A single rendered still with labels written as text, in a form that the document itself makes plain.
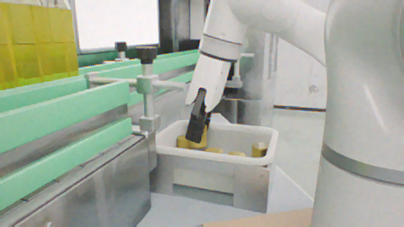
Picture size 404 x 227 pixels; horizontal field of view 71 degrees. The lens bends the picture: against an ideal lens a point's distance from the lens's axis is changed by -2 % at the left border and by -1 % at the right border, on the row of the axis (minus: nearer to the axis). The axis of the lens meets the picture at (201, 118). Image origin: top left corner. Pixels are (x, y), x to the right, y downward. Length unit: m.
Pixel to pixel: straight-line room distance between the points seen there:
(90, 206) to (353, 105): 0.28
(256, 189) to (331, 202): 0.23
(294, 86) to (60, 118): 3.81
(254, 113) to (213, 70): 0.79
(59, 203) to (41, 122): 0.08
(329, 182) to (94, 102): 0.26
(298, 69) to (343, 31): 3.76
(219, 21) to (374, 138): 0.34
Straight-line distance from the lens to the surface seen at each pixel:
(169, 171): 0.51
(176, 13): 1.31
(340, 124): 0.24
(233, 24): 0.50
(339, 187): 0.25
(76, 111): 0.34
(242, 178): 0.47
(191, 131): 0.55
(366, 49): 0.23
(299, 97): 4.06
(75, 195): 0.33
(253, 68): 1.24
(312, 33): 0.58
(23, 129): 0.30
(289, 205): 0.52
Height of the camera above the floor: 1.03
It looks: 17 degrees down
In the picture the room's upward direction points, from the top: straight up
